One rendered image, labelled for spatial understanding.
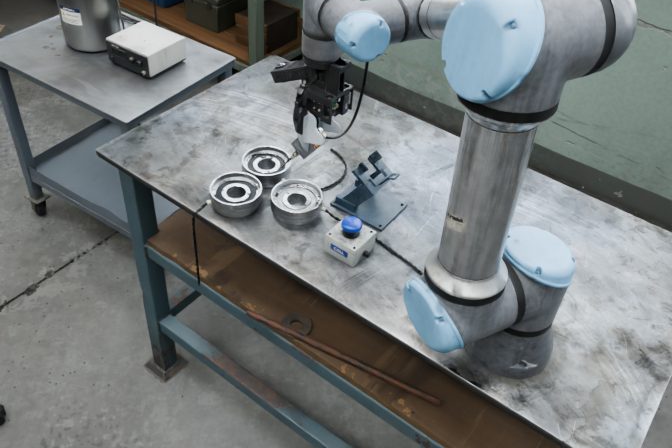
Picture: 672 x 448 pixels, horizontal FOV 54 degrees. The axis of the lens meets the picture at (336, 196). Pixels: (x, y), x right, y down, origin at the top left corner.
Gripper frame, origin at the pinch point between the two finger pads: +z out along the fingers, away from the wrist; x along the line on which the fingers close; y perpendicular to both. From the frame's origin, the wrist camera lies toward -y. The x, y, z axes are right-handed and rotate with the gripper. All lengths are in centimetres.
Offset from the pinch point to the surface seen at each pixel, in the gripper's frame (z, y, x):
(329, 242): 10.1, 14.7, -12.2
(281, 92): 13.1, -28.8, 26.8
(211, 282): 38.2, -14.2, -16.0
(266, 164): 11.8, -11.2, 0.1
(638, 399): 13, 73, -7
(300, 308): 38.2, 6.4, -9.2
